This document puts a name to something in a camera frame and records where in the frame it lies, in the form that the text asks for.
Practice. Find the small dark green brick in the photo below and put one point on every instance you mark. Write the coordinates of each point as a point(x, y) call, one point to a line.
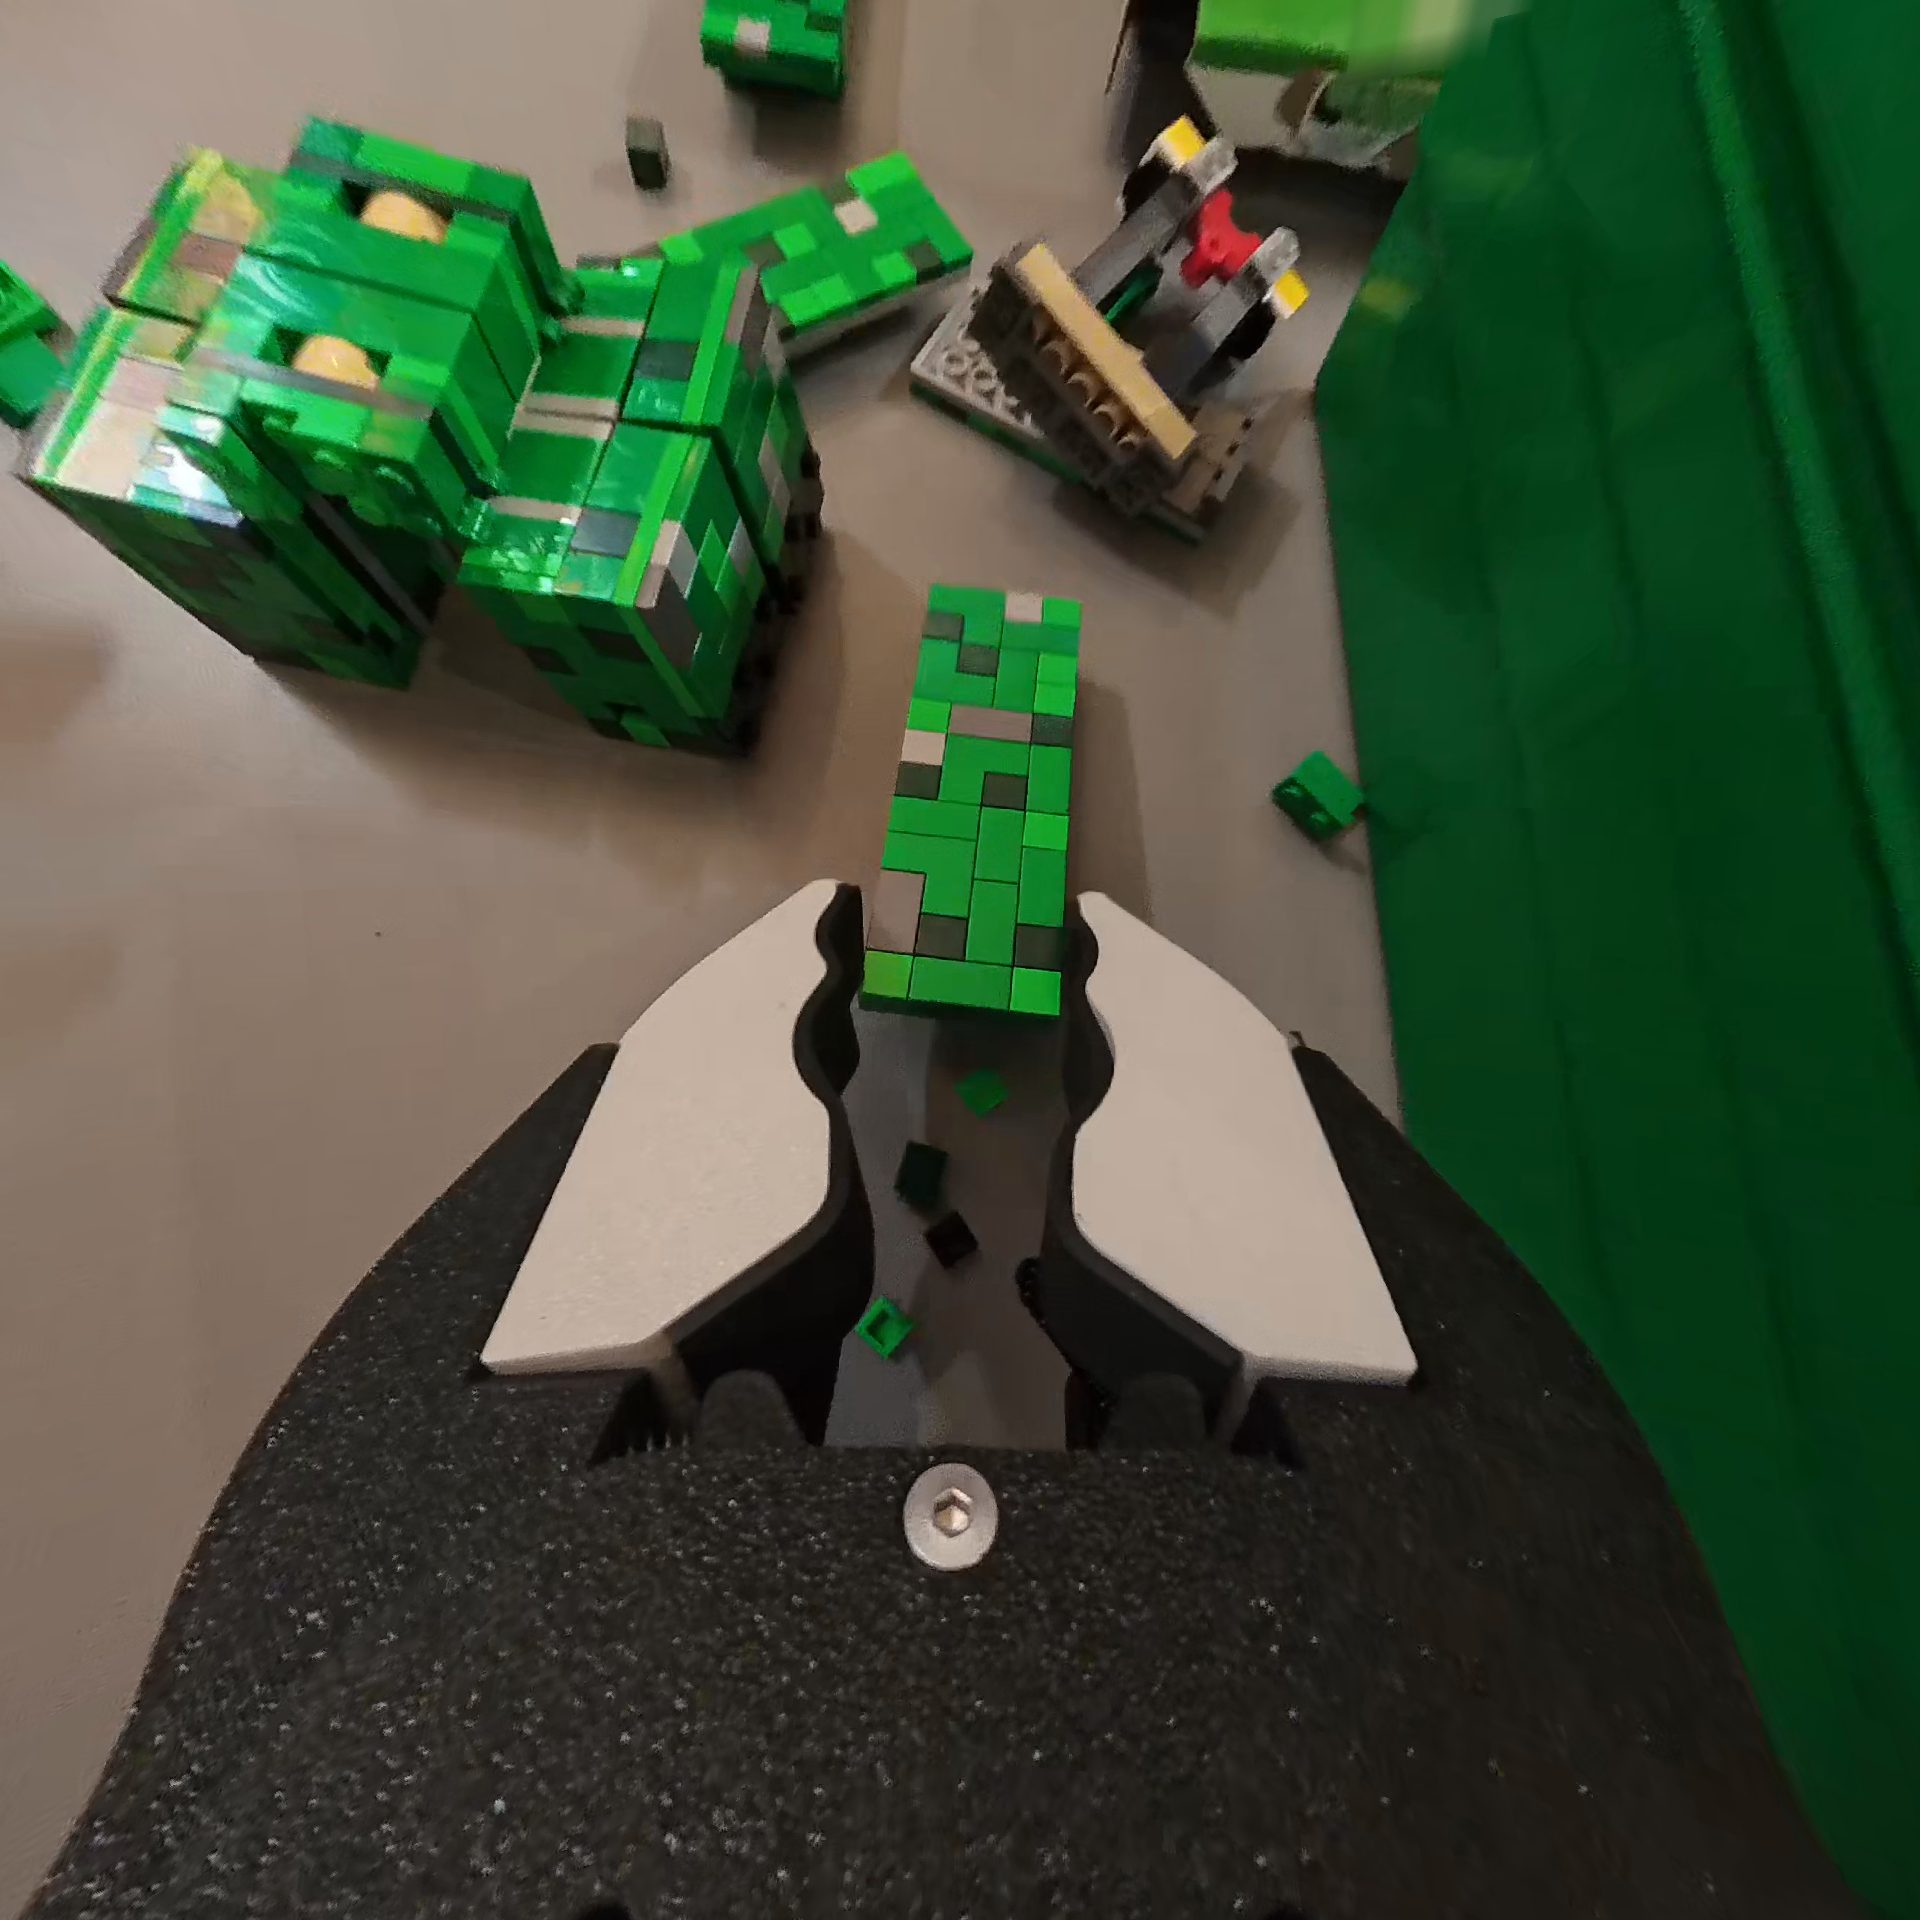
point(918, 1172)

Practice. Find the green brick block tan studs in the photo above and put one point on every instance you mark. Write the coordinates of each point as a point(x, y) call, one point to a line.
point(256, 437)

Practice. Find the small green tile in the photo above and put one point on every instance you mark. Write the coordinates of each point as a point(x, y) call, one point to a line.
point(980, 1090)

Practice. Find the small black tile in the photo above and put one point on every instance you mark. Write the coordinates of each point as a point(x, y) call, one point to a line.
point(951, 1237)

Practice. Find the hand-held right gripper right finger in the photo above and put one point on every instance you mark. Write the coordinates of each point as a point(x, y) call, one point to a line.
point(1216, 1185)

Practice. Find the short green mosaic brick panel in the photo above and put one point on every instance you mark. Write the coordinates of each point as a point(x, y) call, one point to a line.
point(777, 46)
point(838, 247)

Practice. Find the grey desk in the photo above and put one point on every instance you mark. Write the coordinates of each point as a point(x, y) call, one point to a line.
point(299, 898)

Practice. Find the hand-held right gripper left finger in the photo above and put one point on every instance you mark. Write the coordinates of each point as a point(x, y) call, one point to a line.
point(690, 1185)

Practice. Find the long green mosaic brick panel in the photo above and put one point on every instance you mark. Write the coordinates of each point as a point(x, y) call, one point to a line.
point(980, 795)

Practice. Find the green plastic bin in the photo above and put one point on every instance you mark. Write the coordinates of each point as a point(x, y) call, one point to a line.
point(1650, 749)

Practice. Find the grey brick mechanism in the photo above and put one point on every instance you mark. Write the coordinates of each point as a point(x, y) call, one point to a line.
point(1108, 360)

